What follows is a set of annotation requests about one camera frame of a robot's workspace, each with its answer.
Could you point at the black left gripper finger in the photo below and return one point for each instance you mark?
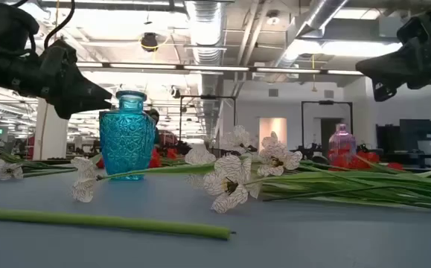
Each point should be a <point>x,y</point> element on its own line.
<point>77,111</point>
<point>92,96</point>

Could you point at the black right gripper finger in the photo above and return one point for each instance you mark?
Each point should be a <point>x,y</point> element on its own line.
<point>385,91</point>
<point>390,67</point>

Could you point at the red flower bunch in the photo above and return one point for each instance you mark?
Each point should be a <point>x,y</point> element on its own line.
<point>155,161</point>
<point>364,160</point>

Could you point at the white tulip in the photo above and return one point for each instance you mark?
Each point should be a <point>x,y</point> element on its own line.
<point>88,220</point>

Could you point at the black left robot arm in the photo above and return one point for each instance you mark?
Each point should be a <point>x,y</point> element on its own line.
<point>3,70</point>

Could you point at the blue glass vase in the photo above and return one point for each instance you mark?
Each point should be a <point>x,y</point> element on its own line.
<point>127,141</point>

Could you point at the purple glass vase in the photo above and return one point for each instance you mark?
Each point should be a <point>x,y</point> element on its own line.
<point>341,143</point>

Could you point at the white pillar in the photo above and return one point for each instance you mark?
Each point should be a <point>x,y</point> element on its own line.
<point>53,137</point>

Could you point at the dark monitor workstation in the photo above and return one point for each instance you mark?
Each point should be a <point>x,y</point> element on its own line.
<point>412,137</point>

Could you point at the person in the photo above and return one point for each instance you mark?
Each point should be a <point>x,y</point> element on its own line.
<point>168,138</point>

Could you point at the black overhead light bar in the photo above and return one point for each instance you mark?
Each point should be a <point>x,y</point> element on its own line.
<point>252,69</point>

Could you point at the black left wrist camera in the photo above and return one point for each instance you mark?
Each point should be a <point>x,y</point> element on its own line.
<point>59,56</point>

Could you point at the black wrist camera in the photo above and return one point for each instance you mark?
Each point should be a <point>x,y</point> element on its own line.
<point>410,31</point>
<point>59,56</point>

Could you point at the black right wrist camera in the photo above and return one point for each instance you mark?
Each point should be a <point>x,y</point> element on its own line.
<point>410,31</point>

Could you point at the black metal rig frame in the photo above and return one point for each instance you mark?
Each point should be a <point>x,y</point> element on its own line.
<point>207,97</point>
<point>327,102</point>

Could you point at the black ceiling camera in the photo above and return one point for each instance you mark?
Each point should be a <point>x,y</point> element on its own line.
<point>175,92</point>
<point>149,41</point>

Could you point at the silver ventilation duct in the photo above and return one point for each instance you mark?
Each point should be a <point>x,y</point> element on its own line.
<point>312,18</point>
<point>204,30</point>

